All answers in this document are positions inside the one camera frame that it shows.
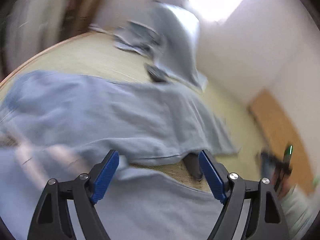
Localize wooden headboard panel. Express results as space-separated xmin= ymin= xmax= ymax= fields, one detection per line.
xmin=248 ymin=89 xmax=315 ymax=194

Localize white appliance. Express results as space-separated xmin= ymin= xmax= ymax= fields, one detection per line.
xmin=5 ymin=0 xmax=67 ymax=72

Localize grey blue storage bag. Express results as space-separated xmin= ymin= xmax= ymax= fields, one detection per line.
xmin=113 ymin=2 xmax=208 ymax=91

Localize light blue sweater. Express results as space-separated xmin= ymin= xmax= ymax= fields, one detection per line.
xmin=1 ymin=70 xmax=237 ymax=239

